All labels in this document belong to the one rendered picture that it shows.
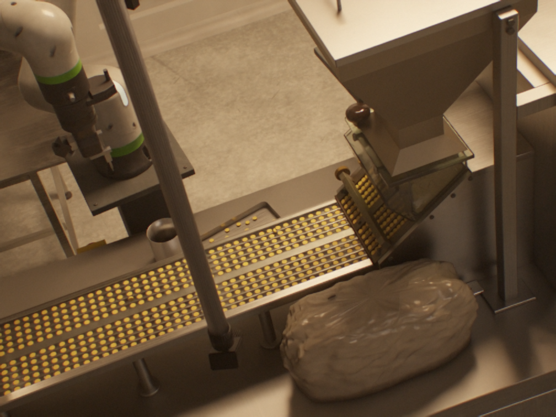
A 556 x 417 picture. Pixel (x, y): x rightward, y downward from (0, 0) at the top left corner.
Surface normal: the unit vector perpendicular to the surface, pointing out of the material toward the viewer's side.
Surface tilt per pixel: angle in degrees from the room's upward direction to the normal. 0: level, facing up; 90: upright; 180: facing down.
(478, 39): 114
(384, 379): 94
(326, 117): 0
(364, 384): 96
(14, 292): 0
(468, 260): 90
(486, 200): 90
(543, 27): 0
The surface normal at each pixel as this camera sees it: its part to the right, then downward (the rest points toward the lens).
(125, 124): 0.66, 0.44
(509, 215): 0.32, 0.63
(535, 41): -0.17, -0.70
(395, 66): 0.36, 0.86
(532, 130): -0.94, 0.33
